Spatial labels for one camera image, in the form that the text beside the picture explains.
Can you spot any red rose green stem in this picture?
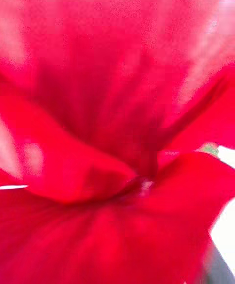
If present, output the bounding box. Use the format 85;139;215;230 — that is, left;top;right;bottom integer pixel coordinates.
0;0;235;284

